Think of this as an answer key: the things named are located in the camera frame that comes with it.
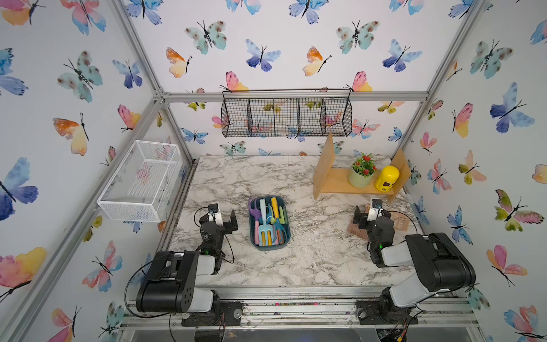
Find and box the green rake brown handle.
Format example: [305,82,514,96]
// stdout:
[279,206,286,225]

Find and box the pink hand brush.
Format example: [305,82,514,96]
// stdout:
[346,214,368,241]

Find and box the potted red flower plant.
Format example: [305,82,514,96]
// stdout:
[348,153,377,188]

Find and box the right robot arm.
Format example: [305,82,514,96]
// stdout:
[352,205,476,312]

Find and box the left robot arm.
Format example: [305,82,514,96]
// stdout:
[135,205,239,315]

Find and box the wooden shelf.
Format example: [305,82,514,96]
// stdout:
[313,134,411,202]

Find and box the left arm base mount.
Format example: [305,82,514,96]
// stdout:
[181,301,243,327]

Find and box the purple fork pink handle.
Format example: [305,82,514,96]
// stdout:
[248,198,262,247]

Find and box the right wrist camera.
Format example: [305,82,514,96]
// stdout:
[368,199,383,222]

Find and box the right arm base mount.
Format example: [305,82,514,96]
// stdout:
[356,299,417,326]

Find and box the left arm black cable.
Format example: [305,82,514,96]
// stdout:
[123,206,236,319]

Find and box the teal plastic storage box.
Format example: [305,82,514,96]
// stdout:
[249,196,291,252]

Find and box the teal fork yellow handle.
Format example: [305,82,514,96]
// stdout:
[272,197,286,245]

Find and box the pink dustpan scoop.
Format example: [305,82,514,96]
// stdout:
[390,210,411,232]

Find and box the white mesh wall basket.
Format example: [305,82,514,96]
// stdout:
[97,141,182,223]

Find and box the black wire wall basket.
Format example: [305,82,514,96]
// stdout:
[221,88,353,142]

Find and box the yellow plastic jar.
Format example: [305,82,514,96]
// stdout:
[375,165,400,192]

